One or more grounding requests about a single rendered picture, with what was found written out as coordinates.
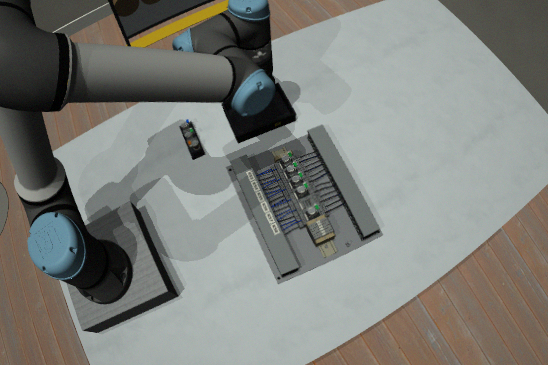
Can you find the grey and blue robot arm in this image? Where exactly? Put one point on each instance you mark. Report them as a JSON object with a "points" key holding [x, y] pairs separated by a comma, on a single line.
{"points": [[35, 77]]}

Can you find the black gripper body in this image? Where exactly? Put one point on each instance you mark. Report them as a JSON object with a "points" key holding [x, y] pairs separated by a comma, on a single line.
{"points": [[265, 56]]}

